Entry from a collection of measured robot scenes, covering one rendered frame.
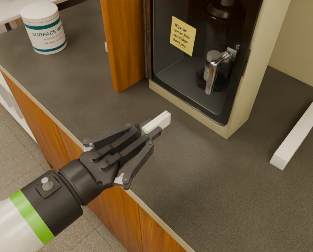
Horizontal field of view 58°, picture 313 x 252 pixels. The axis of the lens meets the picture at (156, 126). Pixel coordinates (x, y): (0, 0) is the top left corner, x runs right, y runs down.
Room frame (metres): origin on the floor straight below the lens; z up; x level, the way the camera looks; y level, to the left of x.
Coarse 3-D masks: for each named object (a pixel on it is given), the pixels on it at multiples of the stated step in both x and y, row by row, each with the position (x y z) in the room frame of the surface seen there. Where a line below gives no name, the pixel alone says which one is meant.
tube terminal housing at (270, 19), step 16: (272, 0) 0.51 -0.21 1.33; (288, 0) 0.57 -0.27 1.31; (272, 16) 0.53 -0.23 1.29; (256, 32) 0.50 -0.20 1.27; (272, 32) 0.55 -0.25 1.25; (256, 48) 0.51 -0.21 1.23; (272, 48) 0.57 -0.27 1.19; (256, 64) 0.53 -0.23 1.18; (240, 80) 0.51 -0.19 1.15; (256, 80) 0.55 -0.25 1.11; (240, 96) 0.51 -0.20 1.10; (192, 112) 0.59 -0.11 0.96; (240, 112) 0.53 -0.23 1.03; (224, 128) 0.51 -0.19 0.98
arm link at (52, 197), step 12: (36, 180) 0.22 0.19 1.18; (48, 180) 0.21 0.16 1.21; (60, 180) 0.22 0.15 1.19; (24, 192) 0.20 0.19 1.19; (36, 192) 0.20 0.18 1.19; (48, 192) 0.20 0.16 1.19; (60, 192) 0.20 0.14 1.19; (72, 192) 0.21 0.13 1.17; (36, 204) 0.18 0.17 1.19; (48, 204) 0.18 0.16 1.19; (60, 204) 0.19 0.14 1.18; (72, 204) 0.19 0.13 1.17; (48, 216) 0.17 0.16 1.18; (60, 216) 0.17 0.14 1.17; (72, 216) 0.18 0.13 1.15; (60, 228) 0.17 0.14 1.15
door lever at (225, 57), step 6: (222, 54) 0.53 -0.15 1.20; (228, 54) 0.52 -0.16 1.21; (216, 60) 0.51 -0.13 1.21; (222, 60) 0.51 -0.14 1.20; (228, 60) 0.52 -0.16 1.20; (210, 66) 0.49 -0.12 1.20; (216, 66) 0.49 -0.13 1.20; (210, 72) 0.50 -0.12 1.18; (216, 72) 0.50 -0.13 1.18; (210, 78) 0.49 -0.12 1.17; (210, 84) 0.49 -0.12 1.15; (210, 90) 0.49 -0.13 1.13
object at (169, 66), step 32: (160, 0) 0.68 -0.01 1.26; (192, 0) 0.61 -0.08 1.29; (224, 0) 0.55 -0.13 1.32; (256, 0) 0.50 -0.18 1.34; (160, 32) 0.68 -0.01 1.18; (224, 32) 0.54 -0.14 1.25; (160, 64) 0.67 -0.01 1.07; (192, 64) 0.59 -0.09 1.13; (224, 64) 0.53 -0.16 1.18; (192, 96) 0.58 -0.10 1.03; (224, 96) 0.52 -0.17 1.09
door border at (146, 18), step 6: (144, 0) 0.71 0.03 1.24; (144, 18) 0.71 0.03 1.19; (150, 18) 0.70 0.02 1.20; (150, 24) 0.70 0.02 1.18; (150, 30) 0.70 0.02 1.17; (144, 36) 0.71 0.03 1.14; (150, 36) 0.70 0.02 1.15; (150, 42) 0.70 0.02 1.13; (150, 48) 0.70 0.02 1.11; (150, 54) 0.70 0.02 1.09; (150, 60) 0.70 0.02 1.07; (150, 66) 0.70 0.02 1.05; (150, 72) 0.70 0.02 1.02; (150, 78) 0.70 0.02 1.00
